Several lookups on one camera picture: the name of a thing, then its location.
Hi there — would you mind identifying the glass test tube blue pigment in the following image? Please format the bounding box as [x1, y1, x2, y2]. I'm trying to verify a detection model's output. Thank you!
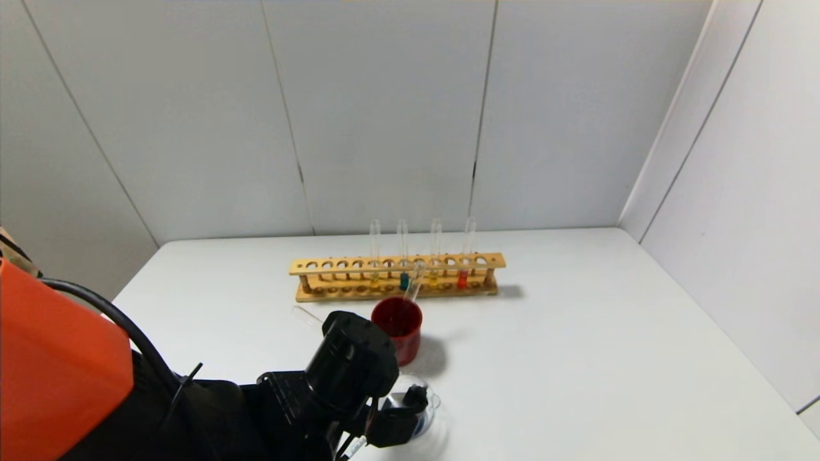
[397, 218, 411, 292]
[398, 263, 428, 314]

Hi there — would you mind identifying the glass test tube red pigment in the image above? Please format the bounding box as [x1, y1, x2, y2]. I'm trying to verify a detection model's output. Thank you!
[456, 217, 477, 289]
[292, 305, 326, 328]

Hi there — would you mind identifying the glass test tube yellow pigment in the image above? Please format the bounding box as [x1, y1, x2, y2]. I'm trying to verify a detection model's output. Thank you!
[369, 220, 382, 291]
[429, 218, 443, 289]

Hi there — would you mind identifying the wooden test tube rack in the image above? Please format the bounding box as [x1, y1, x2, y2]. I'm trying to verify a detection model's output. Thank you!
[289, 253, 507, 303]

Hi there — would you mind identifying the red plastic cup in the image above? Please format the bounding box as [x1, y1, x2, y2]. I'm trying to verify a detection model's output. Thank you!
[372, 296, 424, 367]

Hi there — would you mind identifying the clear glass beaker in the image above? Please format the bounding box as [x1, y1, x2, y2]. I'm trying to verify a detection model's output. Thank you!
[384, 375, 443, 442]

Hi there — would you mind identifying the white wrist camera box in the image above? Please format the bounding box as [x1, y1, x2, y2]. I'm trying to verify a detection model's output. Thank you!
[366, 402, 426, 448]

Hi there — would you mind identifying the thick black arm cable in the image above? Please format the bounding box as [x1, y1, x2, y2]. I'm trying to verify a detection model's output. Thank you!
[40, 278, 183, 392]

